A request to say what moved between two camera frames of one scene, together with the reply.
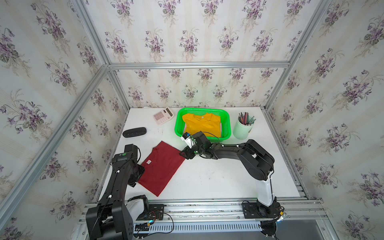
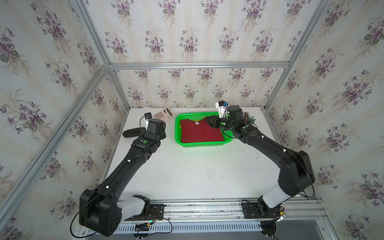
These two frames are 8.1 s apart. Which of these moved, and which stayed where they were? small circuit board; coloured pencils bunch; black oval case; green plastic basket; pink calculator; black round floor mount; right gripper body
Moved: green plastic basket; right gripper body
Stayed: black oval case; pink calculator; small circuit board; black round floor mount; coloured pencils bunch
